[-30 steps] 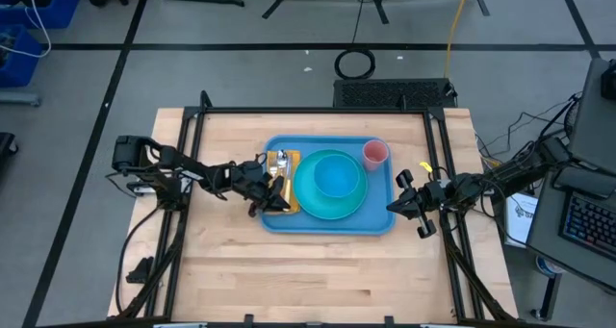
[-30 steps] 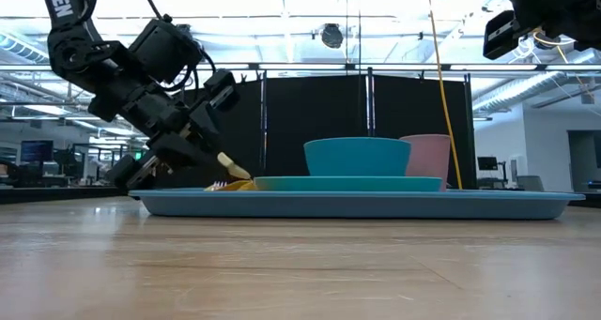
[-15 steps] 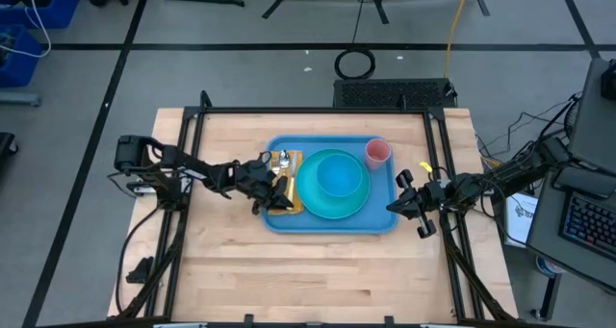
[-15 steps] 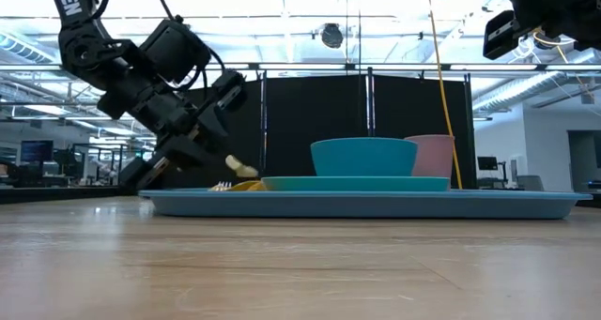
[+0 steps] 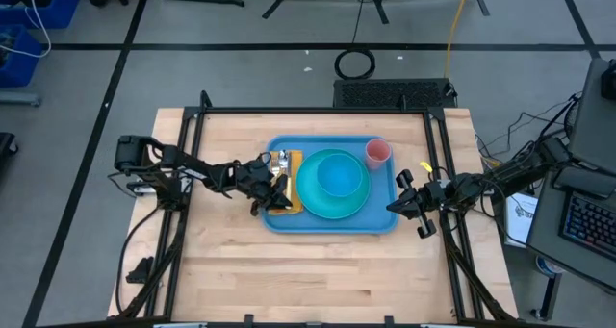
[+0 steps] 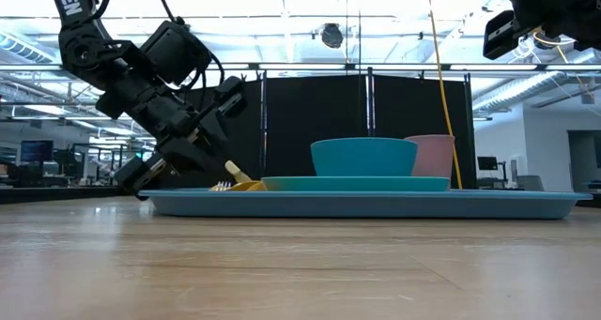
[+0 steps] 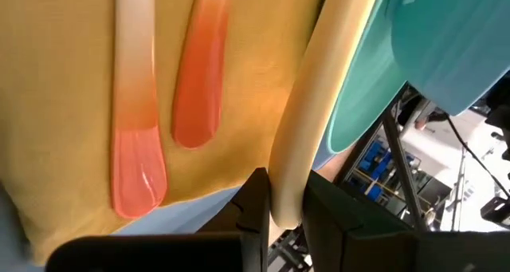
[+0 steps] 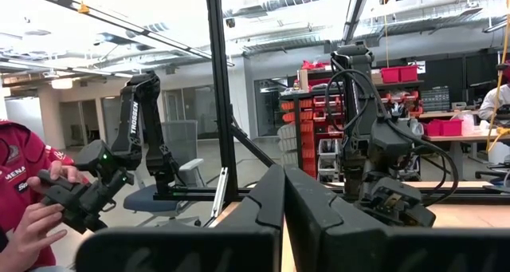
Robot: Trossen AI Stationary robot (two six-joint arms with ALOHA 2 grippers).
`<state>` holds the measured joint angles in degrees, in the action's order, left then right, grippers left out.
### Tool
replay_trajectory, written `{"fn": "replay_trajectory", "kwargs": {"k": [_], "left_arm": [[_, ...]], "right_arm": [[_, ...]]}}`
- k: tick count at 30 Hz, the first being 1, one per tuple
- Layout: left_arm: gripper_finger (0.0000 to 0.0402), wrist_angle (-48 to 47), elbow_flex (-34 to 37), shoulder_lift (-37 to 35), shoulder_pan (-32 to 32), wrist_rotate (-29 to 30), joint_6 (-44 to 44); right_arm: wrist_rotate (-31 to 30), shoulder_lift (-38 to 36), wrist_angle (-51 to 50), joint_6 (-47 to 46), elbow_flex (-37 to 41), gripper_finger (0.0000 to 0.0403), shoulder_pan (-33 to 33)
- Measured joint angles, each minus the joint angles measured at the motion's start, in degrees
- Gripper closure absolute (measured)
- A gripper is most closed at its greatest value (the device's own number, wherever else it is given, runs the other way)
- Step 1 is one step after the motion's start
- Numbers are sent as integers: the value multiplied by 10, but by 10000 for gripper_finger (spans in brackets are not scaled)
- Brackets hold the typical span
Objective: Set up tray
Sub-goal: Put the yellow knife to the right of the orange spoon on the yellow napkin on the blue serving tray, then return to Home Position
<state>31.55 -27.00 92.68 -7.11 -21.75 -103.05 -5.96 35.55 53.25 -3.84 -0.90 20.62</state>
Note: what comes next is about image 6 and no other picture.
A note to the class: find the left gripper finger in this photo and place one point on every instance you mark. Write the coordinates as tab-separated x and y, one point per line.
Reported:
188	156
217	132

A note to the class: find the teal plate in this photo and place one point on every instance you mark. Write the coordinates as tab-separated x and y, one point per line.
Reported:
357	184

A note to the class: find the round ceiling fixture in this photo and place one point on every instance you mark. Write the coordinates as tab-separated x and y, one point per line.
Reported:
332	35

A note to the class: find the black partition screen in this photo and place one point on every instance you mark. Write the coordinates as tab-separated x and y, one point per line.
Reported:
300	132

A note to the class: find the blue bowl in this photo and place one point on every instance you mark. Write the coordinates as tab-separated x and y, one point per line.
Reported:
364	158

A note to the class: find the blue plastic tray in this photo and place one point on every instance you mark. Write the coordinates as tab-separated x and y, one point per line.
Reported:
352	206

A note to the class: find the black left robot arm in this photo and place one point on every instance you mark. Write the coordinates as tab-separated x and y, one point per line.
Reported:
89	52

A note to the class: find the large dark monitor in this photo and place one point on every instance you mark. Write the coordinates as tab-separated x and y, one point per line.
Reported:
36	151

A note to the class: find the small dark monitor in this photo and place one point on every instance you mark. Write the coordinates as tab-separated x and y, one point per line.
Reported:
487	163

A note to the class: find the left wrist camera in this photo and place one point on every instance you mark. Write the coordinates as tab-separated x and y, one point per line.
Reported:
176	52

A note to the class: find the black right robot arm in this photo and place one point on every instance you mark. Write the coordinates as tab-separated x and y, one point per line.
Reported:
563	5

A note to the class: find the pink cup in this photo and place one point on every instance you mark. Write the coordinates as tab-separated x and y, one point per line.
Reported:
434	156

